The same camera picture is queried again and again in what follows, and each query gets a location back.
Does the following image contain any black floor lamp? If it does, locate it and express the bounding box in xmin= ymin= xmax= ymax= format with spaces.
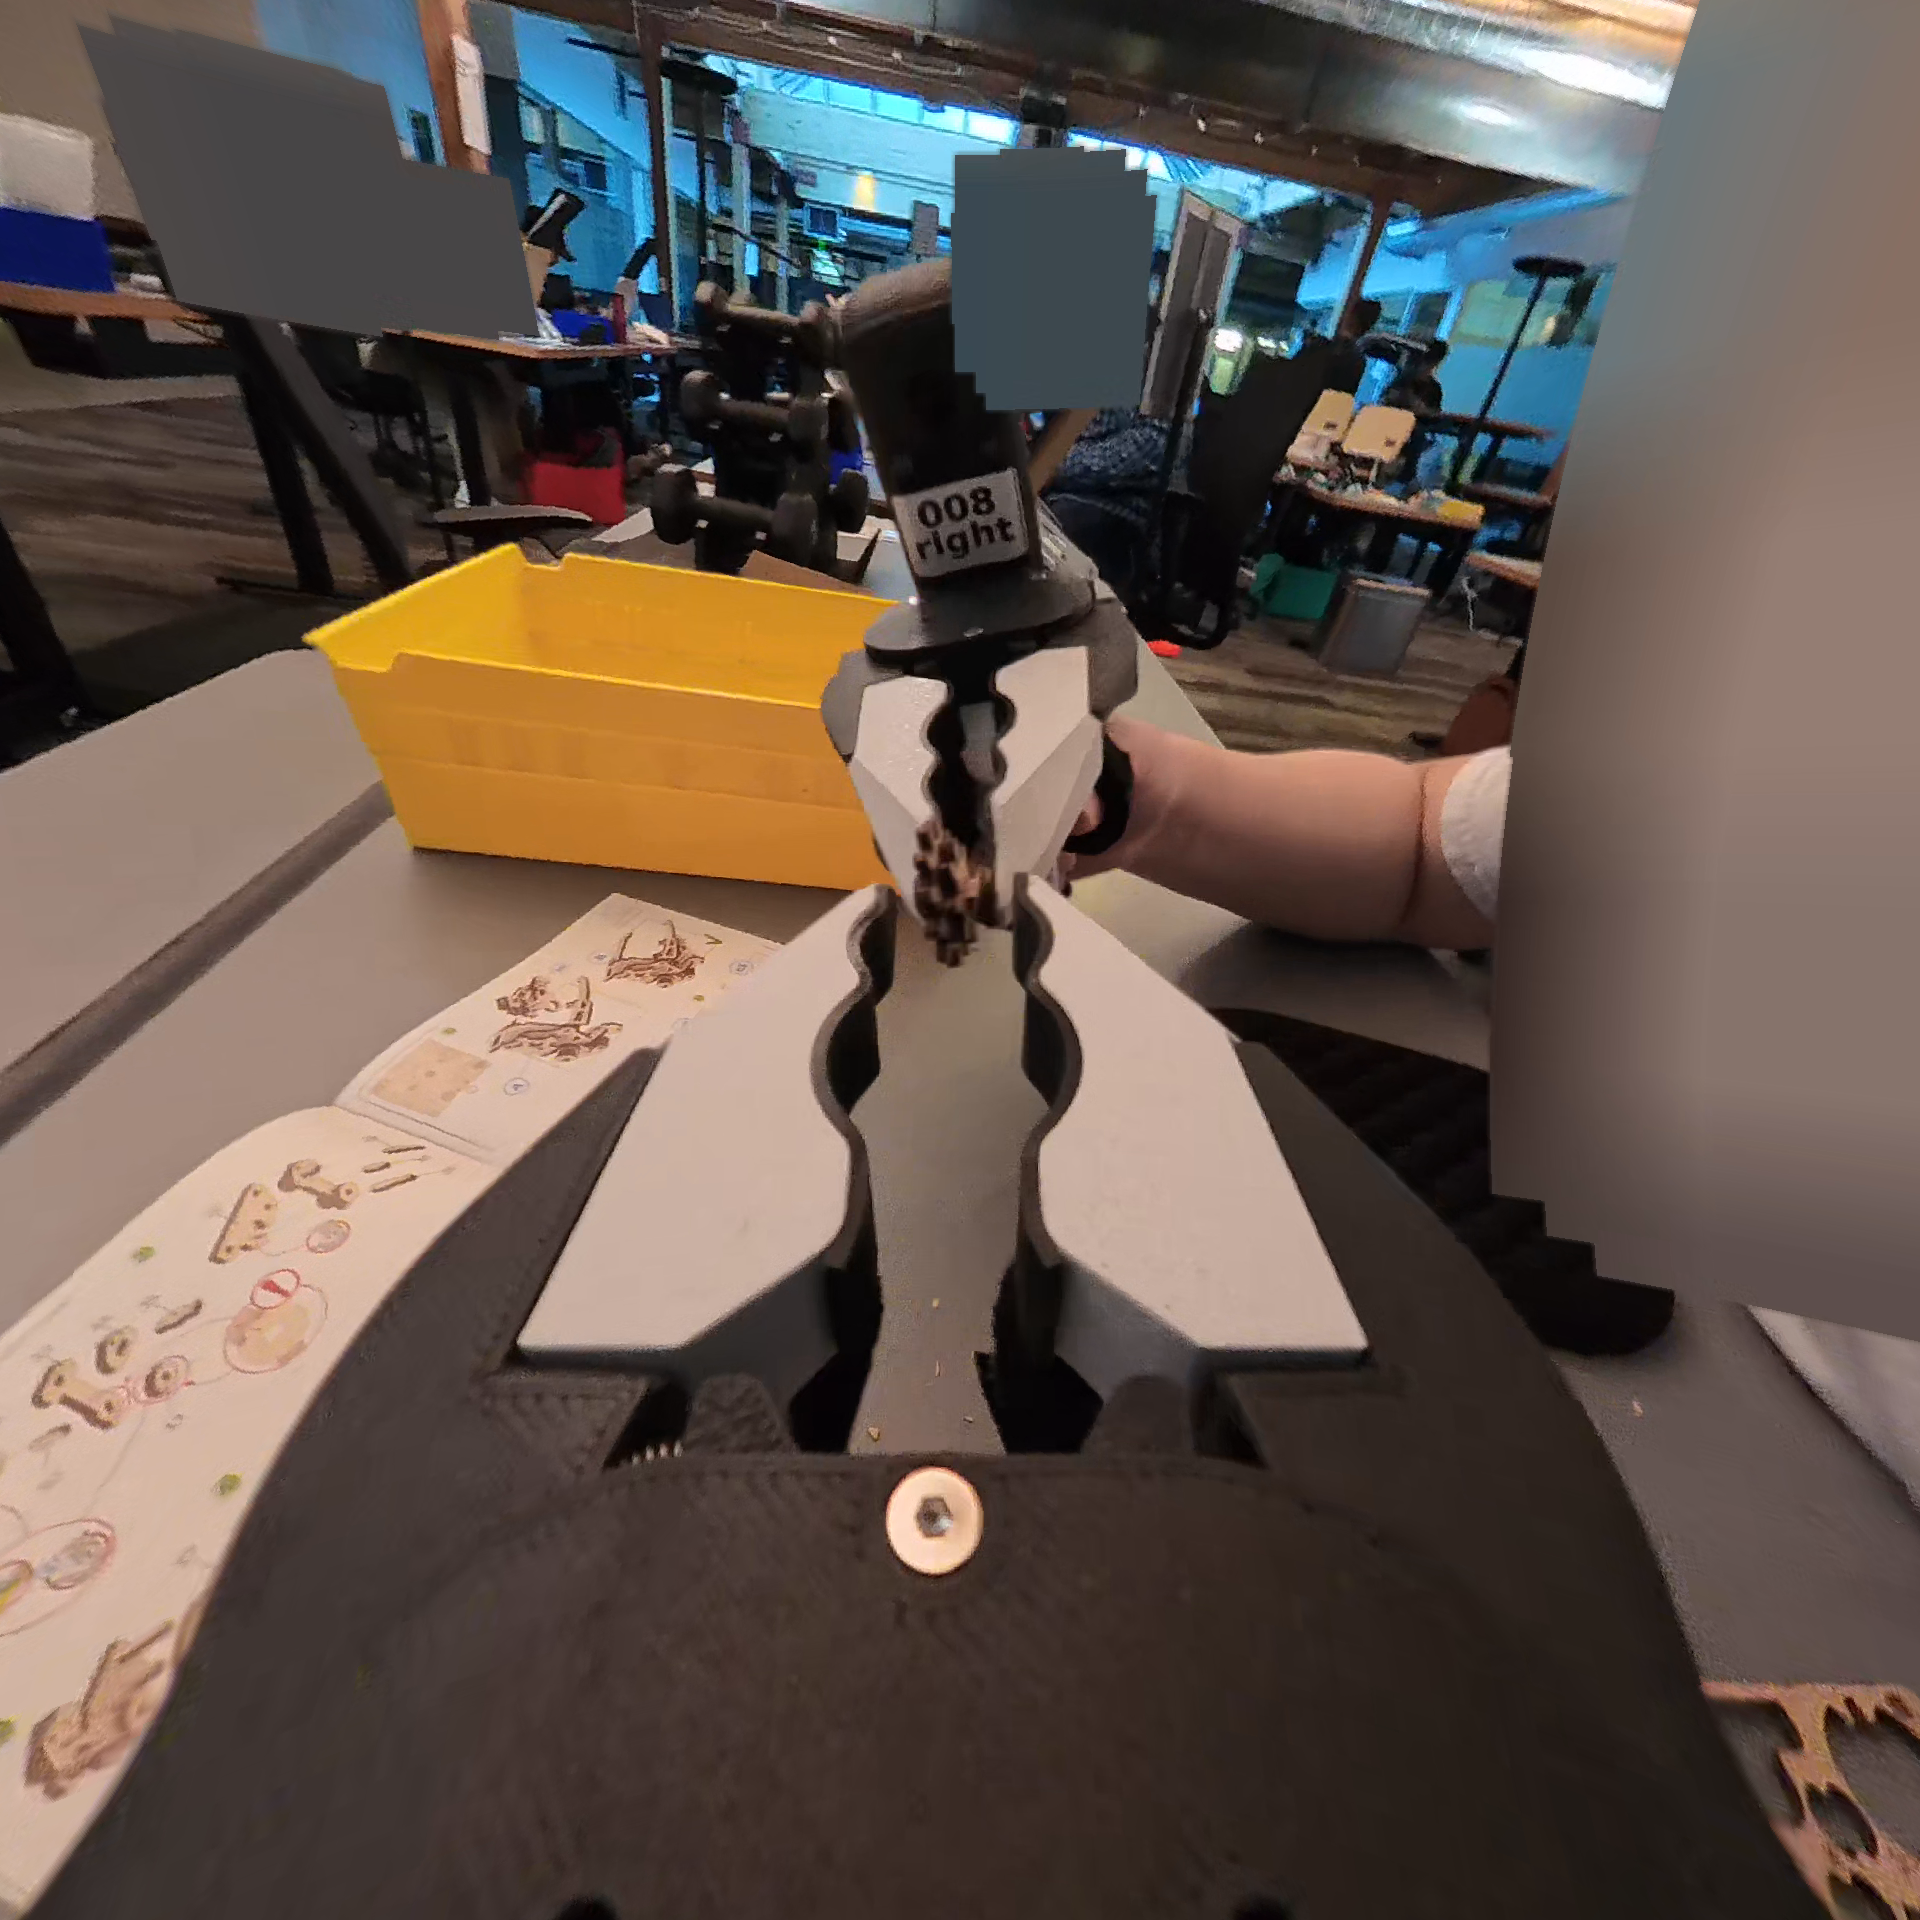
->
xmin=1477 ymin=256 xmax=1595 ymax=455

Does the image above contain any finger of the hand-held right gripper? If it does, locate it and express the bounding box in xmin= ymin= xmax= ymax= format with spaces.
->
xmin=967 ymin=648 xmax=1107 ymax=907
xmin=843 ymin=672 xmax=979 ymax=923

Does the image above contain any grey waste bin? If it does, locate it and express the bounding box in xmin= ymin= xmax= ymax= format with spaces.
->
xmin=1320 ymin=576 xmax=1434 ymax=682

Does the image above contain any blue storage box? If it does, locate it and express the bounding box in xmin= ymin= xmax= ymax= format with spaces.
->
xmin=0 ymin=205 xmax=117 ymax=296

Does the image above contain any person's right hand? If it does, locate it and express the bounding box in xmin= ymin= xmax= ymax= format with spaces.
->
xmin=1057 ymin=717 xmax=1244 ymax=907

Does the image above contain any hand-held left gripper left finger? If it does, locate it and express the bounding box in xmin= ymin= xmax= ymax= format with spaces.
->
xmin=513 ymin=879 xmax=898 ymax=1412

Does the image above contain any yellow plastic bin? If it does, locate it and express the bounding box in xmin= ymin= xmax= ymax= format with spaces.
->
xmin=305 ymin=542 xmax=905 ymax=890

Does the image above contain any black office chair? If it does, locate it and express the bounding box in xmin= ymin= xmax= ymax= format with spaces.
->
xmin=424 ymin=503 xmax=596 ymax=564

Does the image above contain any laser-cut wooden parts sheet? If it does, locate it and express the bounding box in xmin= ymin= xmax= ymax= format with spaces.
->
xmin=1707 ymin=1680 xmax=1920 ymax=1920

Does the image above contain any small wooden gear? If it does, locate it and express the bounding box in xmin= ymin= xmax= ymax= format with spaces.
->
xmin=915 ymin=818 xmax=1010 ymax=968

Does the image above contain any illustrated instruction booklet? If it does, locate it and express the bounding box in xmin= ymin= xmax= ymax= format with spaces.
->
xmin=0 ymin=890 xmax=787 ymax=1915

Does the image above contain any red bag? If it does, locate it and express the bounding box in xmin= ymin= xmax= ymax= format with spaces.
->
xmin=527 ymin=431 xmax=630 ymax=529

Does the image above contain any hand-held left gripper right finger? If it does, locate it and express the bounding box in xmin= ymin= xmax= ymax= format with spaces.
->
xmin=991 ymin=876 xmax=1369 ymax=1401

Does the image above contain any wooden desk with black legs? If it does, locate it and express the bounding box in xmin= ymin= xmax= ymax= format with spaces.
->
xmin=0 ymin=282 xmax=409 ymax=594

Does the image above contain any black dumbbell rack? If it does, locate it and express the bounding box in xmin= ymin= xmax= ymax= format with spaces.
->
xmin=651 ymin=282 xmax=892 ymax=581

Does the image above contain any person's right forearm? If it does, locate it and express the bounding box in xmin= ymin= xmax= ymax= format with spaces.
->
xmin=1240 ymin=743 xmax=1516 ymax=952

